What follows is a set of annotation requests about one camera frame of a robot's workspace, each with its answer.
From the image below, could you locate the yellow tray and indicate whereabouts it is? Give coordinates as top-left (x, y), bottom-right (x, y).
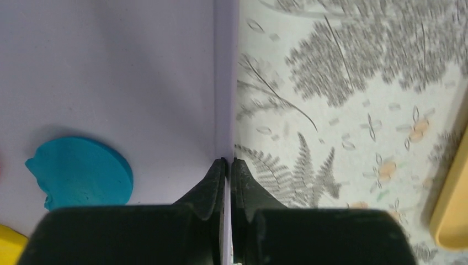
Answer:
top-left (429, 131), bottom-right (467, 251)

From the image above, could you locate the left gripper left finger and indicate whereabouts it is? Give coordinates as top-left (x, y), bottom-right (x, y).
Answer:
top-left (18, 158), bottom-right (227, 264)

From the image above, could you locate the flat yellow dough disc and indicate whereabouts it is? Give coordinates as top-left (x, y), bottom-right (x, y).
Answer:
top-left (0, 225), bottom-right (28, 265)

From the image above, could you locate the purple tray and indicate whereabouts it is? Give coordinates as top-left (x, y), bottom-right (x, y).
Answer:
top-left (1, 1), bottom-right (239, 235)

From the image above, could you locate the flat blue dough disc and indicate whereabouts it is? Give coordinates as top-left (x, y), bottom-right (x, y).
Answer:
top-left (25, 136), bottom-right (134, 211)

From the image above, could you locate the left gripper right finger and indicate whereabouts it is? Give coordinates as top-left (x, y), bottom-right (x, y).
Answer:
top-left (230, 159), bottom-right (417, 264)

